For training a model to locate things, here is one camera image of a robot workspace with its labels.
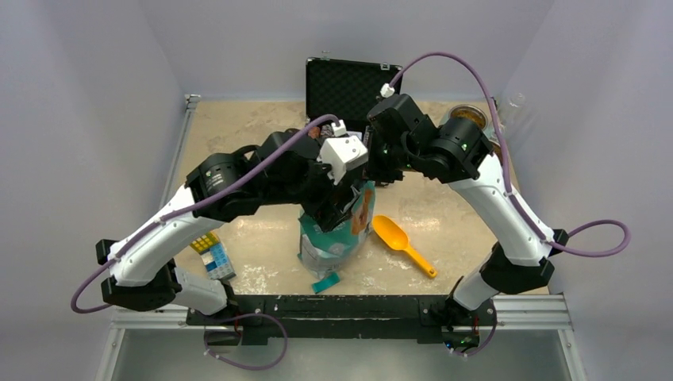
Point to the yellow plastic scoop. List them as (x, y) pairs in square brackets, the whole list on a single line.
[(396, 239)]

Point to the green pet food bag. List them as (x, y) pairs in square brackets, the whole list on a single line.
[(322, 254)]

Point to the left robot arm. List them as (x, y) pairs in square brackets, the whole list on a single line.
[(143, 274)]

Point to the teal curved block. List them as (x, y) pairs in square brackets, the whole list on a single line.
[(325, 283)]

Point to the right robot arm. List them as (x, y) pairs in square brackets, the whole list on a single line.
[(458, 153)]

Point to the clear glass jar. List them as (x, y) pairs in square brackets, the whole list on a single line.
[(511, 111)]

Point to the double steel pet bowl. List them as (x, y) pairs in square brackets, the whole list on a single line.
[(476, 115)]

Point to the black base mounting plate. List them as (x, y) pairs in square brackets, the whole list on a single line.
[(424, 318)]

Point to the black poker chip case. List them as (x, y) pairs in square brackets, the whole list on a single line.
[(345, 88)]

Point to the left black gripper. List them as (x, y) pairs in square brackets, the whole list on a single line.
[(328, 213)]

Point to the aluminium frame rail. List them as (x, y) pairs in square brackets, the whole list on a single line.
[(533, 341)]

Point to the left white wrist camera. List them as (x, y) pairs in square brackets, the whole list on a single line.
[(342, 152)]

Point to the toy brick block stack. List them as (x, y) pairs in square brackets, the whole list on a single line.
[(215, 259)]

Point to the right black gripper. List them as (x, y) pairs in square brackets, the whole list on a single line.
[(374, 170)]

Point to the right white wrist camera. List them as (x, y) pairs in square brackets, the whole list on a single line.
[(386, 90)]

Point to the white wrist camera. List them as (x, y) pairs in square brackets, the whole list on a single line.
[(342, 152), (386, 90)]

